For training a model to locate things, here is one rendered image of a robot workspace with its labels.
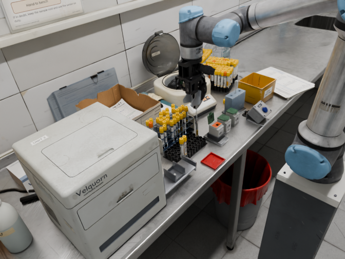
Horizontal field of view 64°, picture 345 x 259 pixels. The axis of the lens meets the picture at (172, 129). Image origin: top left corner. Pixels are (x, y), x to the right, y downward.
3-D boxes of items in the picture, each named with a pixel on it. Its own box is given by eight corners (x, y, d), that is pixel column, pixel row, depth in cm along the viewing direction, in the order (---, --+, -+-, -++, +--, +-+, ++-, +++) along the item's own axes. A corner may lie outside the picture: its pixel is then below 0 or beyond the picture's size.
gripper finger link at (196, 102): (187, 114, 102) (186, 92, 97) (197, 107, 106) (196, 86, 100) (194, 116, 101) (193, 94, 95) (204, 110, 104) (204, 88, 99)
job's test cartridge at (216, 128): (217, 141, 112) (218, 128, 108) (208, 136, 115) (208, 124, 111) (223, 136, 114) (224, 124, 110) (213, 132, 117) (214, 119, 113)
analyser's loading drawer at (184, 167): (156, 206, 87) (154, 195, 84) (142, 195, 91) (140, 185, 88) (196, 170, 99) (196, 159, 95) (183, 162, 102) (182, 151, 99)
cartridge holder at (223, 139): (221, 147, 111) (221, 140, 109) (203, 138, 116) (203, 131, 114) (228, 140, 114) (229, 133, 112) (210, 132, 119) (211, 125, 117)
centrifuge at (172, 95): (186, 123, 126) (185, 100, 118) (150, 100, 145) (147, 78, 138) (223, 104, 137) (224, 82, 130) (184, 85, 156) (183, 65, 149)
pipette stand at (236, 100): (233, 118, 126) (234, 99, 121) (221, 113, 131) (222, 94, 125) (246, 110, 132) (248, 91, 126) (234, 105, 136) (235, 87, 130)
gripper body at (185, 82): (175, 91, 98) (173, 59, 91) (190, 82, 103) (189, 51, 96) (192, 97, 94) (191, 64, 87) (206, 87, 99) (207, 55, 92)
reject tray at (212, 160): (215, 170, 101) (215, 168, 100) (200, 162, 104) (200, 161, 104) (225, 160, 104) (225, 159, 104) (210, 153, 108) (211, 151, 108)
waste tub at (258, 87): (259, 107, 133) (262, 89, 127) (236, 98, 141) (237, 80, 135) (273, 96, 140) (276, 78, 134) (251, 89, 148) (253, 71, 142)
